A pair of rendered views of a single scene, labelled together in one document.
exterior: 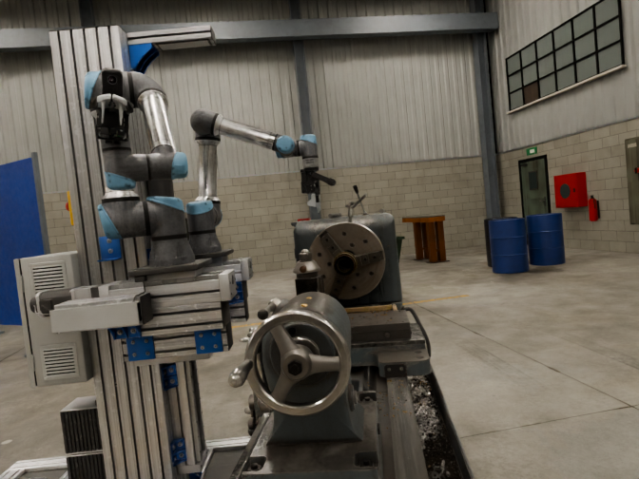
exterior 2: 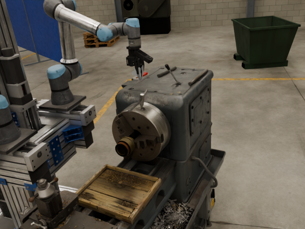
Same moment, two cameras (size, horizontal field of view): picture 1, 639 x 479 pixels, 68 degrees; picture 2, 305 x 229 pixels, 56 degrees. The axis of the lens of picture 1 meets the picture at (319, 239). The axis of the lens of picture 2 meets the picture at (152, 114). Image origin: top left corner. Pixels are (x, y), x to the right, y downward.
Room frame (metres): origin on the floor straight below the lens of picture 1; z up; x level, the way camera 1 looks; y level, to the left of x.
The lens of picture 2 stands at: (0.68, -0.74, 1.86)
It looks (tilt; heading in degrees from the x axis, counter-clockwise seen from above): 25 degrees down; 23
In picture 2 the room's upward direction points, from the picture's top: 5 degrees counter-clockwise
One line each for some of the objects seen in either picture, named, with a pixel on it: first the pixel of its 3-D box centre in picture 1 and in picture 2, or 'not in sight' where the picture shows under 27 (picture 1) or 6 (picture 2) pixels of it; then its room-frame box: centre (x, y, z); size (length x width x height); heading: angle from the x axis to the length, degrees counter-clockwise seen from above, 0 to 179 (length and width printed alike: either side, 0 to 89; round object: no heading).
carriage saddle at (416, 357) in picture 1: (339, 351); not in sight; (1.30, -0.03, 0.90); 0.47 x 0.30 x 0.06; 83
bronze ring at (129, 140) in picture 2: (344, 263); (125, 146); (1.81, -0.09, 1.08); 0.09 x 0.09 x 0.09; 83
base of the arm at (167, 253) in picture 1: (170, 249); (2, 129); (1.61, 0.51, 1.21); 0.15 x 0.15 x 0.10
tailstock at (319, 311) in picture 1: (315, 381); not in sight; (0.76, 0.03, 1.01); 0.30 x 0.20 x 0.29; 173
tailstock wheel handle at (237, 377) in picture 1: (242, 372); not in sight; (0.61, 0.12, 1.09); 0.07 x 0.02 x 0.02; 173
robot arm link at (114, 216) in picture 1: (116, 156); not in sight; (1.56, 0.63, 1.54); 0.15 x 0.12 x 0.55; 112
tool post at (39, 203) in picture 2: (310, 288); (49, 201); (1.36, 0.04, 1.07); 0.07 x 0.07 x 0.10; 83
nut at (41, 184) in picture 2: (304, 255); (42, 182); (1.35, 0.05, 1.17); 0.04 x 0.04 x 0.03
